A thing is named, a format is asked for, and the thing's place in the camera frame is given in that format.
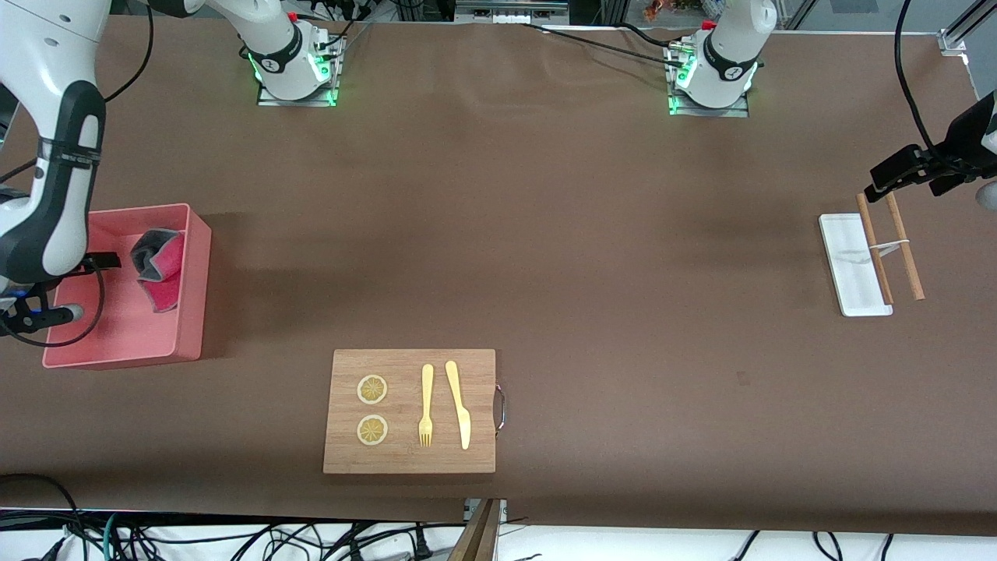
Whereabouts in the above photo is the brown wooden rod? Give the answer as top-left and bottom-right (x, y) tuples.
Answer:
(855, 192), (897, 305)
(884, 192), (928, 302)

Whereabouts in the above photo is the pink plastic bin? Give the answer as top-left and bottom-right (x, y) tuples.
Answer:
(41, 203), (213, 370)

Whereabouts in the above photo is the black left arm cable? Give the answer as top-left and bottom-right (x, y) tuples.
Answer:
(894, 0), (948, 158)

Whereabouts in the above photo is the grey power strip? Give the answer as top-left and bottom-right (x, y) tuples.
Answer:
(455, 0), (570, 25)

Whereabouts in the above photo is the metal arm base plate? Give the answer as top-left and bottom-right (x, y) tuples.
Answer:
(257, 31), (339, 108)
(668, 43), (750, 118)

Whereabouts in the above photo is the wooden cutting board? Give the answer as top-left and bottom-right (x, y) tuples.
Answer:
(322, 348), (507, 475)

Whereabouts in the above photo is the pink and grey cloth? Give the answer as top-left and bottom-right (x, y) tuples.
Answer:
(129, 228), (187, 313)

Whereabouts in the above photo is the yellow plastic fork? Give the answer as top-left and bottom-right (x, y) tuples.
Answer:
(418, 363), (435, 449)

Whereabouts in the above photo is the wooden plank edge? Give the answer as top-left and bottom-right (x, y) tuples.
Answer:
(449, 499), (500, 561)

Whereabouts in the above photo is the black cable across table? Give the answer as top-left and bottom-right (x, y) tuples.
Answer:
(520, 22), (690, 72)

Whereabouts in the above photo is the white rectangular tray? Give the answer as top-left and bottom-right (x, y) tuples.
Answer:
(819, 213), (895, 318)

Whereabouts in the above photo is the yellow plastic knife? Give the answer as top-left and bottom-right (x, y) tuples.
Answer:
(445, 360), (472, 451)

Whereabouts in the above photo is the aluminium frame profile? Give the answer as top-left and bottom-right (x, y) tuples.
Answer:
(938, 0), (997, 55)

